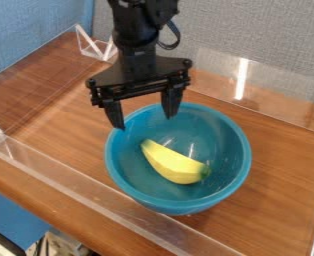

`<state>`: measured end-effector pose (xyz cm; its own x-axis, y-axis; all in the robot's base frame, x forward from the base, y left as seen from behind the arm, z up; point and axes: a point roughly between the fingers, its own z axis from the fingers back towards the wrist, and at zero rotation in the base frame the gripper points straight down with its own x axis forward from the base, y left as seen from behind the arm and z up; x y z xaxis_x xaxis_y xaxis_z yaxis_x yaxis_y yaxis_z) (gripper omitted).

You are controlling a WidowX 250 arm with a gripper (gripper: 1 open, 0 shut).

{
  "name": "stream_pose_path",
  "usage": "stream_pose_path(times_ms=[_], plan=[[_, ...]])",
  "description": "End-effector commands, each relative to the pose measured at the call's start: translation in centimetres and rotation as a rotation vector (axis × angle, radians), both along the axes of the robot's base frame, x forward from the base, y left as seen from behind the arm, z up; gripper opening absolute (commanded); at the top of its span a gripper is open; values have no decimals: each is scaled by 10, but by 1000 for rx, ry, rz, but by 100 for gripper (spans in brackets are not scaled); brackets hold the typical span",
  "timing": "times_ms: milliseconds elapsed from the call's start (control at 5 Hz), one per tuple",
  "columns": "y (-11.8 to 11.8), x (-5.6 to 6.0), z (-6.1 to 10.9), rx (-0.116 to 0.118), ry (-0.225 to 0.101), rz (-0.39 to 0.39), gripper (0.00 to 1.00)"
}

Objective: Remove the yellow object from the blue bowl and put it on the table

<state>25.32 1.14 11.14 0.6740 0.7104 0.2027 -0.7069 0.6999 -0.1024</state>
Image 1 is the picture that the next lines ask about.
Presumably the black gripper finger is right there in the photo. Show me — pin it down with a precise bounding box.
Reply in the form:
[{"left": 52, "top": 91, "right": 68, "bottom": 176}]
[
  {"left": 104, "top": 100, "right": 126, "bottom": 130},
  {"left": 162, "top": 86, "right": 184, "bottom": 118}
]

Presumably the clear acrylic corner bracket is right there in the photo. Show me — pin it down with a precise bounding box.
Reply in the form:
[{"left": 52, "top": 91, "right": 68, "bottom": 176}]
[{"left": 75, "top": 24, "right": 118, "bottom": 62}]

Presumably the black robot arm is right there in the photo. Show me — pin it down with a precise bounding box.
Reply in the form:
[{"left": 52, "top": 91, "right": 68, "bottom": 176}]
[{"left": 87, "top": 0, "right": 192, "bottom": 129}]

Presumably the clear acrylic barrier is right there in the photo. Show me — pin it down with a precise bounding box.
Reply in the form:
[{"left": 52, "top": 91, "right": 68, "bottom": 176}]
[
  {"left": 0, "top": 136, "right": 243, "bottom": 256},
  {"left": 191, "top": 47, "right": 314, "bottom": 131}
]

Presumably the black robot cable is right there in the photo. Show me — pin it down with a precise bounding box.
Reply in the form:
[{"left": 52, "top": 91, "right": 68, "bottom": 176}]
[{"left": 158, "top": 19, "right": 183, "bottom": 51}]

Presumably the clear acrylic front barrier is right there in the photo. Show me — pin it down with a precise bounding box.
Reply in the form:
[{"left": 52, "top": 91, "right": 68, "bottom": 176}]
[{"left": 0, "top": 136, "right": 243, "bottom": 256}]

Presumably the yellow toy banana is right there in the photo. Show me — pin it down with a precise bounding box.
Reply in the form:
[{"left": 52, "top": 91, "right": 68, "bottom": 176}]
[{"left": 140, "top": 139, "right": 211, "bottom": 184}]

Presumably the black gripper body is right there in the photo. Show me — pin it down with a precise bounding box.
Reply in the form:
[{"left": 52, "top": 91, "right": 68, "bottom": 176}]
[{"left": 86, "top": 48, "right": 192, "bottom": 108}]

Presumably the clear acrylic back barrier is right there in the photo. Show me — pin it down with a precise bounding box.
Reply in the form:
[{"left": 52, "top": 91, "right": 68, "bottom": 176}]
[{"left": 191, "top": 47, "right": 314, "bottom": 131}]

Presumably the blue plastic bowl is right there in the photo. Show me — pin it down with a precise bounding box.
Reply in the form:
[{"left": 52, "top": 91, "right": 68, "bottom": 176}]
[{"left": 106, "top": 103, "right": 253, "bottom": 215}]

